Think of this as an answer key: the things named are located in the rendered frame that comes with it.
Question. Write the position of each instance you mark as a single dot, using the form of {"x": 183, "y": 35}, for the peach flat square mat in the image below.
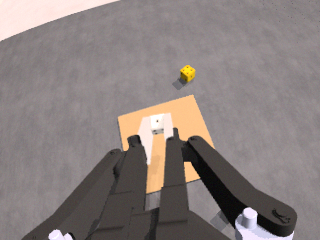
{"x": 185, "y": 116}

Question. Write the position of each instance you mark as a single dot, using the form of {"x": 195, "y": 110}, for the yellow die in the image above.
{"x": 187, "y": 73}

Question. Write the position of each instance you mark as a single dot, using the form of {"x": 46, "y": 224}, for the white die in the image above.
{"x": 157, "y": 124}

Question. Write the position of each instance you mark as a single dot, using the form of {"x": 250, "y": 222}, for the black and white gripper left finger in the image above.
{"x": 81, "y": 212}

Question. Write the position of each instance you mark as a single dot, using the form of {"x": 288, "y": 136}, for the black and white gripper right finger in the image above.
{"x": 258, "y": 216}

